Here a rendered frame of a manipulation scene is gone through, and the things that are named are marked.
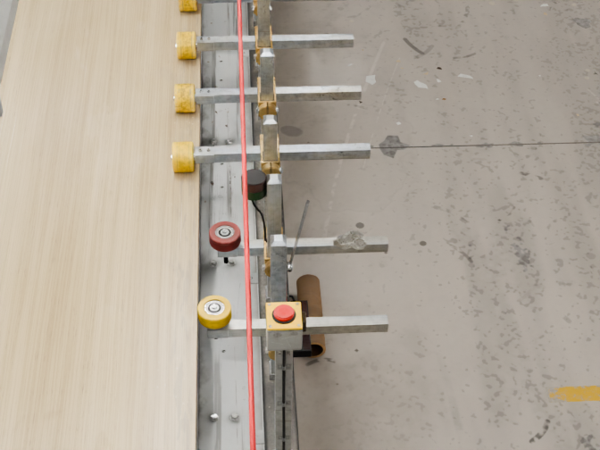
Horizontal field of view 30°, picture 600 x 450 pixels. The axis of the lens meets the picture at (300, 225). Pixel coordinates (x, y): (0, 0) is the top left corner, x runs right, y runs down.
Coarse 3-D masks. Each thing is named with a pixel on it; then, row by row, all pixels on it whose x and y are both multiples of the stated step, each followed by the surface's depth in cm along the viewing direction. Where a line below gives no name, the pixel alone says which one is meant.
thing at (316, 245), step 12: (252, 240) 286; (288, 240) 286; (300, 240) 286; (312, 240) 286; (324, 240) 286; (372, 240) 286; (384, 240) 286; (228, 252) 284; (240, 252) 284; (252, 252) 285; (288, 252) 285; (300, 252) 286; (312, 252) 286; (324, 252) 286; (336, 252) 286; (348, 252) 287; (360, 252) 287; (372, 252) 287
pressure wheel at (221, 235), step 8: (216, 224) 283; (224, 224) 283; (232, 224) 283; (216, 232) 281; (224, 232) 280; (232, 232) 281; (240, 232) 281; (216, 240) 279; (224, 240) 279; (232, 240) 279; (240, 240) 282; (216, 248) 280; (224, 248) 280; (232, 248) 280
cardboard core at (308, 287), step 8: (296, 280) 385; (304, 280) 382; (312, 280) 382; (296, 288) 384; (304, 288) 379; (312, 288) 379; (320, 288) 383; (304, 296) 377; (312, 296) 377; (320, 296) 379; (312, 304) 374; (320, 304) 376; (312, 312) 371; (320, 312) 373; (312, 336) 364; (320, 336) 365; (312, 344) 363; (320, 344) 363; (312, 352) 369; (320, 352) 367
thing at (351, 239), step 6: (348, 234) 286; (354, 234) 286; (360, 234) 287; (336, 240) 284; (342, 240) 285; (348, 240) 285; (354, 240) 284; (360, 240) 284; (342, 246) 284; (348, 246) 284; (354, 246) 284; (360, 246) 284
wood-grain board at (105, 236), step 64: (64, 0) 354; (128, 0) 355; (64, 64) 330; (128, 64) 331; (192, 64) 331; (0, 128) 309; (64, 128) 310; (128, 128) 310; (192, 128) 311; (0, 192) 291; (64, 192) 291; (128, 192) 292; (192, 192) 292; (0, 256) 275; (64, 256) 275; (128, 256) 275; (192, 256) 276; (0, 320) 260; (64, 320) 261; (128, 320) 261; (192, 320) 261; (0, 384) 247; (64, 384) 247; (128, 384) 248; (192, 384) 248; (0, 448) 235; (64, 448) 236; (128, 448) 236; (192, 448) 236
